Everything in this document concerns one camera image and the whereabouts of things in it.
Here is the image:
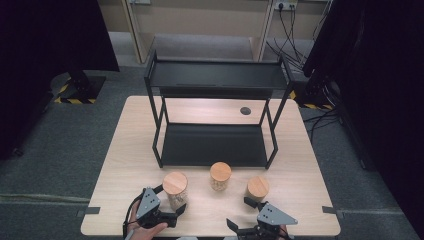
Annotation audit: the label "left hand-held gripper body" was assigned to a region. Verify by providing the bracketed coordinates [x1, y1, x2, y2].
[134, 187, 178, 230]

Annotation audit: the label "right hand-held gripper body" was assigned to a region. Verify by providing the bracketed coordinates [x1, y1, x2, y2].
[238, 202, 299, 240]

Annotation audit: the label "short glass jar wooden lid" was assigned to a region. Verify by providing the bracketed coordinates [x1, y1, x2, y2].
[245, 175, 270, 203]

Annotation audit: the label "tall glass jar wooden lid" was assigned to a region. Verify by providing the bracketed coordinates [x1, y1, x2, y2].
[162, 171, 189, 211]

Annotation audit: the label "medium glass jar wooden lid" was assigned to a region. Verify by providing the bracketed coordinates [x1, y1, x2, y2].
[209, 161, 232, 192]

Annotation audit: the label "black metal two-tier shelf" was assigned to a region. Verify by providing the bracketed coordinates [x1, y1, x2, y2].
[143, 49, 295, 170]

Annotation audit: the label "person's left hand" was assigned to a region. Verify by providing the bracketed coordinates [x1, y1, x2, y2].
[128, 199, 169, 240]

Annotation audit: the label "black tape strip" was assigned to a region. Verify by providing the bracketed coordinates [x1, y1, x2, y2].
[321, 205, 344, 216]
[77, 206, 101, 218]

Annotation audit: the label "striped black stand base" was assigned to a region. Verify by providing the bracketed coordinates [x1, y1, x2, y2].
[289, 76, 338, 111]
[49, 71, 107, 105]

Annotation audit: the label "dark curtain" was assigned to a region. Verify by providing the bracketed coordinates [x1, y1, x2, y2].
[0, 0, 120, 161]
[301, 0, 424, 240]

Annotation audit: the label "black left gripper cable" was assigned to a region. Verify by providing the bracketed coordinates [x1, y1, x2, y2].
[122, 189, 148, 238]

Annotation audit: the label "black floor cables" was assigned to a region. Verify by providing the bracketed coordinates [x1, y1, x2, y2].
[303, 108, 341, 141]

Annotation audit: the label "black cables at wall socket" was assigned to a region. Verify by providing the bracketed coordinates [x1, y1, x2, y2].
[266, 3, 332, 71]

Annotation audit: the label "beige wooden furniture frame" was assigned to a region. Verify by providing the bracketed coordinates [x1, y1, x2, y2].
[98, 0, 334, 64]

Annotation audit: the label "white wall socket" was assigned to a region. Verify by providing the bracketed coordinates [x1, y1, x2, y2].
[273, 0, 298, 10]

